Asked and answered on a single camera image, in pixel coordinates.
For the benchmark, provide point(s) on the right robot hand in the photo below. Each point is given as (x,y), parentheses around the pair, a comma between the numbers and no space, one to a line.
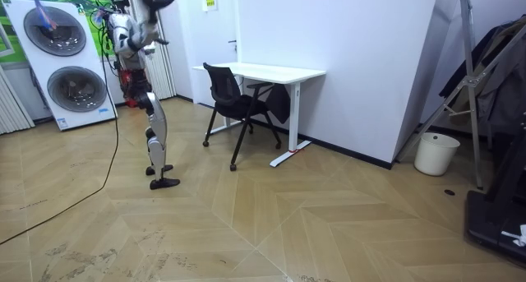
(155,3)

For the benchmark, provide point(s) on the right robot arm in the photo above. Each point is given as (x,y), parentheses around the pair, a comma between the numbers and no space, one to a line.
(123,33)

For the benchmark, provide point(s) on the robot body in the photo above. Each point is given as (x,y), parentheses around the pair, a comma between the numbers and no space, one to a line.
(130,64)

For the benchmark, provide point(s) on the white washing machine tower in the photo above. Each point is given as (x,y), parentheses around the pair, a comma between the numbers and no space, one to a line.
(61,64)

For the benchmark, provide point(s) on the robot legs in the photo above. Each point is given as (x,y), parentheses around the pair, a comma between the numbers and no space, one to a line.
(157,121)

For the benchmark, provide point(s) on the black office chair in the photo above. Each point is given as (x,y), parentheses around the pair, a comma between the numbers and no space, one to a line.
(230,103)

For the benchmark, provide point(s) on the white desk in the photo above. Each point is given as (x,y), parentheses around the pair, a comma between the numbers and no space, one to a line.
(271,73)

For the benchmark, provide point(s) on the white waste bin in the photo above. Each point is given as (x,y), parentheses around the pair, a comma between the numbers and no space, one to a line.
(435,153)

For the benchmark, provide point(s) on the silver metal tripod stand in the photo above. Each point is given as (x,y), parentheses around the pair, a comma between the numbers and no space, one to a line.
(468,82)

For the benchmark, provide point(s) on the small black floor disc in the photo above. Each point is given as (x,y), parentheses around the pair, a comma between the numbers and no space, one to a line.
(449,192)

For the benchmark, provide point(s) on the dark hanging coats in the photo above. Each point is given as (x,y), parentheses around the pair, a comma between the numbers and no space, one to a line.
(499,80)

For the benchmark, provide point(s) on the black floor platform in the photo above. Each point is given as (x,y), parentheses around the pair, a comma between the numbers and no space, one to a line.
(499,216)

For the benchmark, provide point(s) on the white crumpled cloth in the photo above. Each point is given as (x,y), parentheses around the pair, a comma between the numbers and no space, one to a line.
(518,236)

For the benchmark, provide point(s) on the yellow wall sign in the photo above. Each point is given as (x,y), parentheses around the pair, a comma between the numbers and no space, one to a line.
(210,1)

